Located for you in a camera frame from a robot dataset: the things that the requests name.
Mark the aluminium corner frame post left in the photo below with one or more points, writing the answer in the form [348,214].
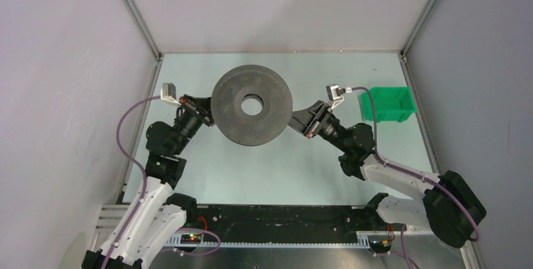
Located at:
[142,27]

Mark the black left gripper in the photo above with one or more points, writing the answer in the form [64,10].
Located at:
[202,105]

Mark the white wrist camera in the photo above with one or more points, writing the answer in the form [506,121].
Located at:
[335,95]
[168,94]

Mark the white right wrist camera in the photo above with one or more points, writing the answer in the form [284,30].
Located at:
[335,95]

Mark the aluminium corner frame post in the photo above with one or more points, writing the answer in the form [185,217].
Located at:
[419,25]
[142,27]

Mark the dark grey cable spool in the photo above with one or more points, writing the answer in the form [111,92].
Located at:
[251,105]

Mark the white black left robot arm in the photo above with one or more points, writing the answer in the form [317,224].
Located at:
[157,210]

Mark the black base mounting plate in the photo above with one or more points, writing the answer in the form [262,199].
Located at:
[317,224]

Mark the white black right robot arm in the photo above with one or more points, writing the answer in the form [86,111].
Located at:
[443,204]

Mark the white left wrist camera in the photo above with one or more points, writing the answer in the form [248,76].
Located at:
[168,94]

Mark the aluminium corner frame post right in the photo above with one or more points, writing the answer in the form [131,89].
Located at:
[419,25]

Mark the green plastic bin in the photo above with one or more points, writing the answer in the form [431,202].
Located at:
[395,104]

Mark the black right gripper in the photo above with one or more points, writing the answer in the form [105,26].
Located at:
[310,121]

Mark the grey slotted cable duct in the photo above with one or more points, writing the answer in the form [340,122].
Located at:
[192,241]

